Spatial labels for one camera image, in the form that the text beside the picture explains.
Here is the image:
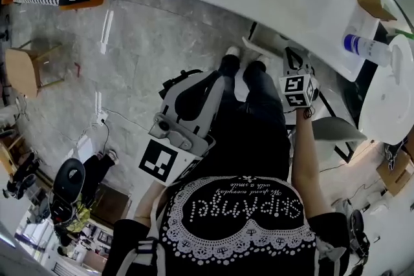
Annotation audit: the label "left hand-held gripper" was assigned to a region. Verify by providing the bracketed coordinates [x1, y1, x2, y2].
[138, 70, 226, 187]

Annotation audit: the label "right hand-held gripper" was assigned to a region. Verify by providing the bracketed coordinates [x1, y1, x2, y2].
[278, 46, 321, 109]

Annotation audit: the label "white vanity drawer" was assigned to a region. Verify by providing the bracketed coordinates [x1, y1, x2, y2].
[241, 22, 311, 59]

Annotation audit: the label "person's left forearm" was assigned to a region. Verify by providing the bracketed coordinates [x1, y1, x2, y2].
[134, 182, 169, 224]

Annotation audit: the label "person's blue jeans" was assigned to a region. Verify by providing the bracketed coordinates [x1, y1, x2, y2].
[218, 54, 292, 140]

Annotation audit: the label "person's black printed shirt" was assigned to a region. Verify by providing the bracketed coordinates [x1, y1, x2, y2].
[103, 106, 350, 276]

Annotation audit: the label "white blue-label spray bottle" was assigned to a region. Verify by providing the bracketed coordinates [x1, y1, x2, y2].
[342, 34, 405, 75]

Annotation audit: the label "grey chair with black legs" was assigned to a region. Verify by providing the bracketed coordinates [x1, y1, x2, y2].
[287, 96, 368, 164]

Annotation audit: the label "black office chair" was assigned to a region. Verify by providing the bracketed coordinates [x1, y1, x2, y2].
[51, 158, 87, 204]

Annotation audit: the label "cardboard box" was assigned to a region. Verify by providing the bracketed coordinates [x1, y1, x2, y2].
[376, 151, 414, 197]

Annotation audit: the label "yellow checked cloth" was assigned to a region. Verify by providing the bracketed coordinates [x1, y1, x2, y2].
[66, 202, 91, 232]

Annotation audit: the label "wooden stool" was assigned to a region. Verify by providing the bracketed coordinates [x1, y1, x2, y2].
[5, 43, 64, 98]

